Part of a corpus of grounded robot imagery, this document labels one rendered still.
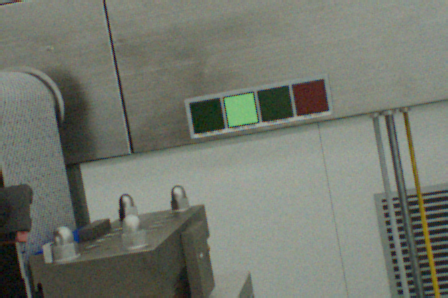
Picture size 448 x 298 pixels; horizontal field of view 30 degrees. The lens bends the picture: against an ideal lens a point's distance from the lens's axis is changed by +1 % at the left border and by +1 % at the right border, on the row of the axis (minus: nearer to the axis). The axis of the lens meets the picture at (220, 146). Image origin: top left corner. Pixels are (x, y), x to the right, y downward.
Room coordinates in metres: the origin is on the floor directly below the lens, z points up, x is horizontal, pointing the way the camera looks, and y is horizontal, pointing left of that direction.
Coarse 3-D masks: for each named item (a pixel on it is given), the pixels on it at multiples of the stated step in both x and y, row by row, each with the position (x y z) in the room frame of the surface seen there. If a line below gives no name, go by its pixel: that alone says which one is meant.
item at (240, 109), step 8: (232, 96) 1.41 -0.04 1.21; (240, 96) 1.41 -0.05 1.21; (248, 96) 1.41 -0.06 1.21; (232, 104) 1.41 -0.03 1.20; (240, 104) 1.41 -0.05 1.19; (248, 104) 1.41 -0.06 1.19; (232, 112) 1.41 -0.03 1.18; (240, 112) 1.41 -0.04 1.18; (248, 112) 1.41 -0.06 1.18; (232, 120) 1.41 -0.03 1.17; (240, 120) 1.41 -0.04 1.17; (248, 120) 1.41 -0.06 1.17; (256, 120) 1.41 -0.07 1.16
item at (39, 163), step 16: (16, 144) 1.20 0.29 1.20; (32, 144) 1.26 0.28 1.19; (48, 144) 1.32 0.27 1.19; (0, 160) 1.14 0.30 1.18; (16, 160) 1.19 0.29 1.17; (32, 160) 1.24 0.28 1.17; (48, 160) 1.31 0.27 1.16; (16, 176) 1.18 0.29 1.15; (32, 176) 1.23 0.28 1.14; (48, 176) 1.29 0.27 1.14; (64, 176) 1.36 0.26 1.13; (48, 192) 1.28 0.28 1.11; (64, 192) 1.35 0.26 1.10; (32, 208) 1.21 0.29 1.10; (48, 208) 1.27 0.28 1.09; (64, 208) 1.34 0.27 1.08; (32, 224) 1.20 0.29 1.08; (48, 224) 1.26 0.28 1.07; (64, 224) 1.32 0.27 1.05; (32, 240) 1.19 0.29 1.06; (48, 240) 1.25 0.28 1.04
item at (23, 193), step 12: (0, 192) 1.06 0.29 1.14; (12, 192) 1.09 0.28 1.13; (24, 192) 1.09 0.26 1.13; (0, 204) 1.05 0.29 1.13; (12, 204) 1.08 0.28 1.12; (24, 204) 1.08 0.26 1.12; (0, 216) 1.05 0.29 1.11; (12, 216) 1.07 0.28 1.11; (24, 216) 1.07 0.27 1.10; (0, 228) 1.07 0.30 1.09; (12, 228) 1.06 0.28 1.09; (24, 228) 1.06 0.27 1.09
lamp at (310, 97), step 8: (296, 88) 1.40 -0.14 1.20; (304, 88) 1.39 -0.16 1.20; (312, 88) 1.39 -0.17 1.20; (320, 88) 1.39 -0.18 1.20; (296, 96) 1.40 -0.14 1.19; (304, 96) 1.39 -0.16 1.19; (312, 96) 1.39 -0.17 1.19; (320, 96) 1.39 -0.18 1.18; (296, 104) 1.40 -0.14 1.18; (304, 104) 1.39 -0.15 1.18; (312, 104) 1.39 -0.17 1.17; (320, 104) 1.39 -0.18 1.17; (304, 112) 1.39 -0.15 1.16; (312, 112) 1.39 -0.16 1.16
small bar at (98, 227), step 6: (96, 222) 1.33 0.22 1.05; (102, 222) 1.32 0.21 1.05; (108, 222) 1.35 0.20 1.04; (84, 228) 1.28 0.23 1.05; (90, 228) 1.27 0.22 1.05; (96, 228) 1.28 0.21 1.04; (102, 228) 1.31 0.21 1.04; (108, 228) 1.34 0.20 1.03; (84, 234) 1.27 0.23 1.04; (90, 234) 1.27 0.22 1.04; (96, 234) 1.28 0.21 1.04; (84, 240) 1.27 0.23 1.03
